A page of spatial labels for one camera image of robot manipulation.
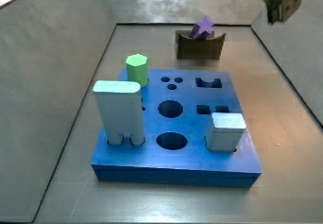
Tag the purple star-shaped bar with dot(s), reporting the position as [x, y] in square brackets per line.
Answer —
[202, 29]

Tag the blue insertion board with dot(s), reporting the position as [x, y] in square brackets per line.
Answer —
[180, 101]

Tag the black curved fixture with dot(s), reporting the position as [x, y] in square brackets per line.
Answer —
[198, 49]

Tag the tall light blue block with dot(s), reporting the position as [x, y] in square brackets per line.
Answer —
[119, 102]

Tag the green hexagonal peg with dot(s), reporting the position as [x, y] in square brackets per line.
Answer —
[138, 69]

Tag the short light blue block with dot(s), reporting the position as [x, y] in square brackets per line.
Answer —
[225, 131]

